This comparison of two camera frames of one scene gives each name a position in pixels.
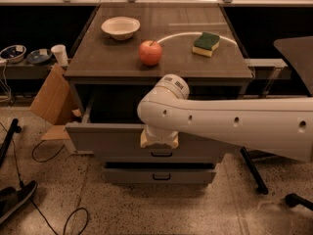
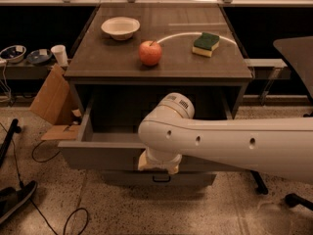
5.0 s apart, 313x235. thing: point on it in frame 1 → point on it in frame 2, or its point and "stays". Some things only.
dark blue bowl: (39, 56) stays
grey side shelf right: (269, 69) stays
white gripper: (158, 134) → (163, 160)
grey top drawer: (105, 121) → (118, 152)
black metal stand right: (253, 171) stays
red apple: (150, 52) stays
